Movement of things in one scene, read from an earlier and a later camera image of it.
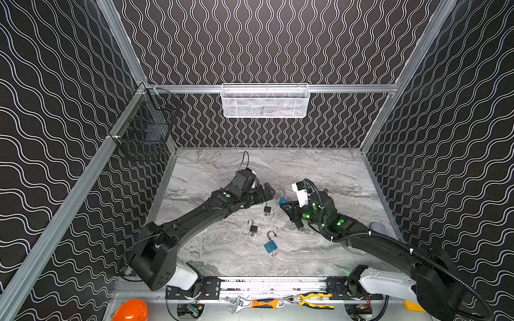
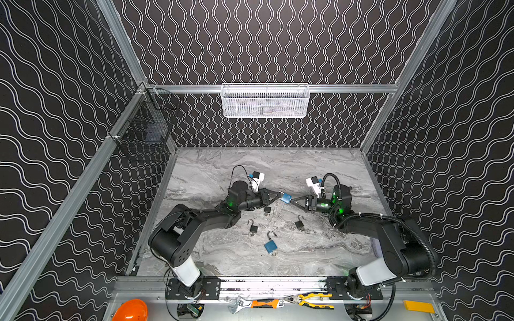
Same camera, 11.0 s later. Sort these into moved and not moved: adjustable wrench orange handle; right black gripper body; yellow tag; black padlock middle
Moved: right black gripper body
Not moved: yellow tag; black padlock middle; adjustable wrench orange handle
